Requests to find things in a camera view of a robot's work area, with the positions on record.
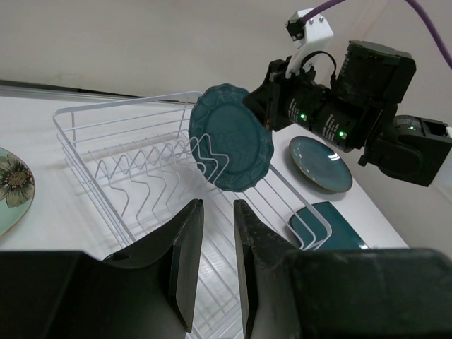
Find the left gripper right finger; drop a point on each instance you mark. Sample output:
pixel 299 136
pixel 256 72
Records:
pixel 266 290

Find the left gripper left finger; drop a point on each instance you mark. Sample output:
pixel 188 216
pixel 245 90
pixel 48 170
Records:
pixel 174 249

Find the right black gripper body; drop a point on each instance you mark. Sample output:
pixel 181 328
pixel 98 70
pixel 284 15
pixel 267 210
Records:
pixel 295 100

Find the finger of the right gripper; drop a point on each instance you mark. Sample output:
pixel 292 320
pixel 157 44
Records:
pixel 260 103

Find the smooth teal round plate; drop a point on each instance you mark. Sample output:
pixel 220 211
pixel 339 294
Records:
pixel 320 164

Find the scalloped teal round plate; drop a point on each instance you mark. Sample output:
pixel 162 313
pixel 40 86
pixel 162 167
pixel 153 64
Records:
pixel 230 146

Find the teal square plate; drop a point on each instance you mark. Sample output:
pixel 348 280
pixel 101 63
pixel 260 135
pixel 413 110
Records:
pixel 313 234

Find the mint floral round plate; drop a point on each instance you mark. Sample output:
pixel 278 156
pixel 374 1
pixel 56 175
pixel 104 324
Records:
pixel 17 190

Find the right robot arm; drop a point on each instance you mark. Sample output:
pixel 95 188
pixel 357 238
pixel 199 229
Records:
pixel 358 111

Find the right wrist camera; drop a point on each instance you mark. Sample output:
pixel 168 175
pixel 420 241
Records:
pixel 308 36

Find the white wire dish rack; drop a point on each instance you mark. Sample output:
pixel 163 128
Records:
pixel 133 158

